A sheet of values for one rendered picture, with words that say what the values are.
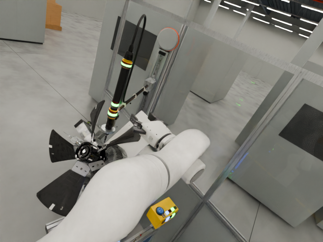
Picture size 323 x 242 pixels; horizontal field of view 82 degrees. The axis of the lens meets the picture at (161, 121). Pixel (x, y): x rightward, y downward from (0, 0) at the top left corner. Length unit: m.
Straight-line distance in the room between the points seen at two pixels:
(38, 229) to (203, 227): 1.50
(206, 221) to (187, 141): 1.21
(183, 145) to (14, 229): 2.01
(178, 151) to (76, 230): 0.30
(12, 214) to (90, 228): 2.15
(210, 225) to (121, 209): 1.42
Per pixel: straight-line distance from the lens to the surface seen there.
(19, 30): 6.61
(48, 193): 1.28
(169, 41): 1.47
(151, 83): 1.43
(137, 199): 0.27
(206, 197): 1.56
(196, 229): 1.76
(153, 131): 0.66
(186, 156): 0.48
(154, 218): 1.23
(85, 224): 0.26
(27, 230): 2.30
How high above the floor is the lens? 2.02
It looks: 28 degrees down
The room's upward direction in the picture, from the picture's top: 24 degrees clockwise
